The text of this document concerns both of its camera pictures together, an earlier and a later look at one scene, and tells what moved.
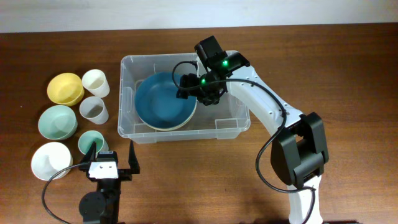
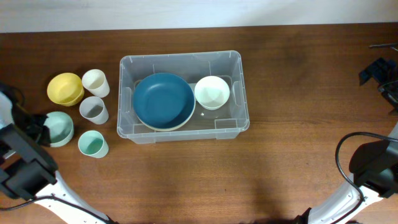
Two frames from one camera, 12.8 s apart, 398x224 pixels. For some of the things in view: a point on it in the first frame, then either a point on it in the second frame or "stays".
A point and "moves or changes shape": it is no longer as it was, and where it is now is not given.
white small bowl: x=49 y=158 moves or changes shape
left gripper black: x=126 y=174 to x=40 y=135
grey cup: x=93 y=109 stays
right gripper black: x=188 y=84 to x=377 y=71
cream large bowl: x=167 y=129 stays
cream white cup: x=94 y=81 stays
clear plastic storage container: x=225 y=119 stays
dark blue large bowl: x=157 y=102 stays
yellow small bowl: x=65 y=89 stays
